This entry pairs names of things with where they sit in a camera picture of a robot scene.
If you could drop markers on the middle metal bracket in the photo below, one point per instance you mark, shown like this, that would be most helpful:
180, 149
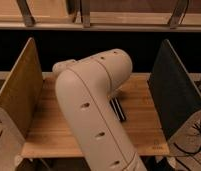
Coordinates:
85, 12

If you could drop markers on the wooden shelf rail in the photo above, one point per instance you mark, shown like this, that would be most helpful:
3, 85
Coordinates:
116, 21

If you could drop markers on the left wooden side panel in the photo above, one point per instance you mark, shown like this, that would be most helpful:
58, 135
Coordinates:
18, 98

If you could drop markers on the left metal bracket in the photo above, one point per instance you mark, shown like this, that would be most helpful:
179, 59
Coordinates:
28, 19

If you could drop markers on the metal bracket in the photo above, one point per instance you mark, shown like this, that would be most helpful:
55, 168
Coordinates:
178, 13
28, 19
85, 12

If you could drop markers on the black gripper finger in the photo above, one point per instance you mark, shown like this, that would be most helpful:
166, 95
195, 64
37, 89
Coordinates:
117, 108

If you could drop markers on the right dark side panel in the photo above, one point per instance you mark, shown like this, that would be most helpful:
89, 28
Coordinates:
177, 101

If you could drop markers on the right metal bracket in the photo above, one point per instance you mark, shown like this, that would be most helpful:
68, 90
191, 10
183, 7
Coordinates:
178, 13

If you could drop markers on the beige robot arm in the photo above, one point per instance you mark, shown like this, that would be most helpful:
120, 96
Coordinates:
83, 89

